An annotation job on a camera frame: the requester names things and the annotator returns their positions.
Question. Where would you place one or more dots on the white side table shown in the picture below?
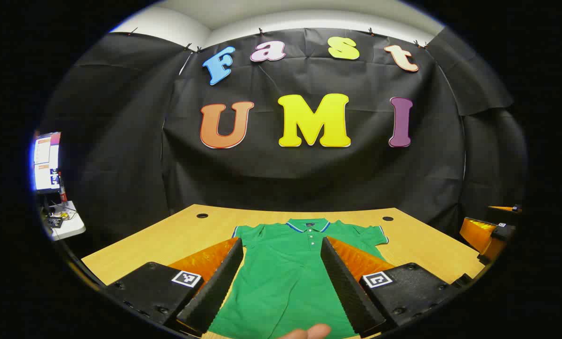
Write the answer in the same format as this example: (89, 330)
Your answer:
(71, 226)

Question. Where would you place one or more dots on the black backdrop cloth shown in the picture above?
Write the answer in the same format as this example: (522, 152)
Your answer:
(309, 174)

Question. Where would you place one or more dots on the computer monitor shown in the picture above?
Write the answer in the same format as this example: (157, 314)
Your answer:
(45, 162)

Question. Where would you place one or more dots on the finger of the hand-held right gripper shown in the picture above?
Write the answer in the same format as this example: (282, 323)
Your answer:
(500, 208)
(478, 233)

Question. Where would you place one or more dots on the red bottle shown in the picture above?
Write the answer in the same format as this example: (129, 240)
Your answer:
(62, 190)

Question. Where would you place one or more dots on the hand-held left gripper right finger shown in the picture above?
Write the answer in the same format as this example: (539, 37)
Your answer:
(351, 292)

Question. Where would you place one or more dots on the small black device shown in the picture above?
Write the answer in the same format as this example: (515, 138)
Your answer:
(55, 221)

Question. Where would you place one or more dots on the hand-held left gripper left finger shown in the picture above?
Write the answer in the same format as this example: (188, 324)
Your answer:
(215, 292)

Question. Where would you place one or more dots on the green T-shirt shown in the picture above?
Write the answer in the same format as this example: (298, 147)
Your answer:
(285, 273)

